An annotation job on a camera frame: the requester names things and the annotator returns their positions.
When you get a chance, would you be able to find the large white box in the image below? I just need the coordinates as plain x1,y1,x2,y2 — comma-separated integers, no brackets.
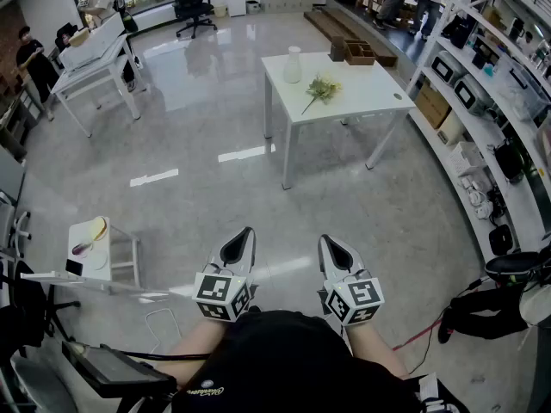
58,14,127,73

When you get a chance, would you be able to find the white plastic basket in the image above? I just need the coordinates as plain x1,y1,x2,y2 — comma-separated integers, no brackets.
449,140,487,176

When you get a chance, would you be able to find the black tablet screen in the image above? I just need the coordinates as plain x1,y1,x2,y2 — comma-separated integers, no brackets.
61,341,178,400

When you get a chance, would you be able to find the red floor cable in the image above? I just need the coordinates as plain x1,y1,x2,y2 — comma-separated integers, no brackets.
392,316,444,352

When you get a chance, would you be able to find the black and green bag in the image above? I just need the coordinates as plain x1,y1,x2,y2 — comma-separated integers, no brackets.
493,138,527,184

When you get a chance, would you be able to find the grey rice cooker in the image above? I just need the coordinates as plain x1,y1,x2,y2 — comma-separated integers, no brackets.
454,74,495,118
430,50,469,86

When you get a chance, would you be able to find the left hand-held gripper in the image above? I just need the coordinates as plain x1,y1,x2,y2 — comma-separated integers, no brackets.
191,226,259,323

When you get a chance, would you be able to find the white plate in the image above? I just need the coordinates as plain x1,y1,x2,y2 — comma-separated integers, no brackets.
87,250,109,272

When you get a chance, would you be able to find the yellow and peach flowers bouquet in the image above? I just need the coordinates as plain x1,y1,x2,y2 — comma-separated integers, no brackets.
300,72,344,116

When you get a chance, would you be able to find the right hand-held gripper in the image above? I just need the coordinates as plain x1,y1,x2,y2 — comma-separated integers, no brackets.
317,234,385,327

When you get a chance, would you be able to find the yellow plate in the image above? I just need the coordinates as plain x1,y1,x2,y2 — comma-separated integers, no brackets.
91,216,109,243

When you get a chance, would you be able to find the white ribbed vase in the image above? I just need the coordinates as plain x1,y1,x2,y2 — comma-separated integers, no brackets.
282,46,303,84

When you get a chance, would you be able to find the small black pouch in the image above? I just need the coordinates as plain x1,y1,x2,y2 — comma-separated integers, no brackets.
488,224,515,256

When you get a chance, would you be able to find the black rolling chair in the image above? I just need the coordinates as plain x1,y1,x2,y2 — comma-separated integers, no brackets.
0,259,82,359

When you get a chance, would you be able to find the wooden compartment organizer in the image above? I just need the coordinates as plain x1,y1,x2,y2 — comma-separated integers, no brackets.
343,39,377,67

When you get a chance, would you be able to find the small white side table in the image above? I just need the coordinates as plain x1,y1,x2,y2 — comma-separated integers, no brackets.
67,216,142,290

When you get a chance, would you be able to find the clear plastic storage bin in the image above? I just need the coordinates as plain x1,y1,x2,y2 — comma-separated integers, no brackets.
490,52,551,122

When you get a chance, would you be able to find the thick black cable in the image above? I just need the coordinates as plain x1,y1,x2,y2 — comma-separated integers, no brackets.
123,349,213,361

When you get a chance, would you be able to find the bundle of white chargers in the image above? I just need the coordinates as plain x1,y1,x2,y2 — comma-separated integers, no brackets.
460,176,494,221

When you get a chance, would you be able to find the person's black shirt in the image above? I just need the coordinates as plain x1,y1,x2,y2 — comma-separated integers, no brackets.
170,309,421,413

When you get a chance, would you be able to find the white shelving unit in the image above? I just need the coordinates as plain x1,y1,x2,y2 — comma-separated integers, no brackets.
404,0,551,266

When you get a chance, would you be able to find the white metal-leg desk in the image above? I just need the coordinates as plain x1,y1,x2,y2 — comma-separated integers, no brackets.
50,32,144,139

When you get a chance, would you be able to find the brown cardboard box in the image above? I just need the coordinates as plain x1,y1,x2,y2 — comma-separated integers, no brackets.
414,80,452,130

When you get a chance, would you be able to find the person's left forearm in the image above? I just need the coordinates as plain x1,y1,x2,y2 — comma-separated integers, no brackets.
155,315,232,376

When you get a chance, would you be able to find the person's right forearm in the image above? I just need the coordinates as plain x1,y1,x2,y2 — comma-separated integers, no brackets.
344,321,410,380

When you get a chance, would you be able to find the black round stool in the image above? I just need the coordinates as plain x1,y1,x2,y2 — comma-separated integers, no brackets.
485,250,540,275

